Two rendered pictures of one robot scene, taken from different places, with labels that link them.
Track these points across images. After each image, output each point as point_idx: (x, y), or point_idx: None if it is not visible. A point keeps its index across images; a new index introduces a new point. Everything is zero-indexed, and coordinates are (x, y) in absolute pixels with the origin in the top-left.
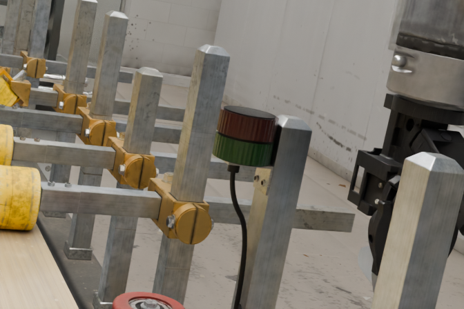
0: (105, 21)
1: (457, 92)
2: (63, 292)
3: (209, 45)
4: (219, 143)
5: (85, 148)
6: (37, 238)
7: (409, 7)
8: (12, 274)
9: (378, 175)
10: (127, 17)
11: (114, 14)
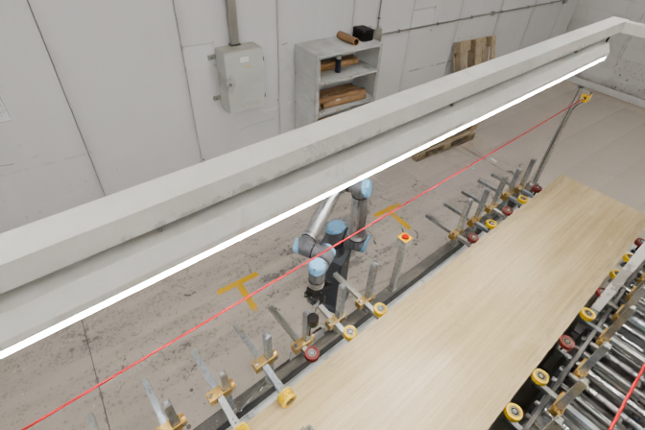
0: (168, 408)
1: None
2: (316, 370)
3: (267, 335)
4: (317, 324)
5: (227, 403)
6: None
7: (321, 280)
8: (314, 383)
9: (318, 298)
10: (168, 397)
11: (170, 402)
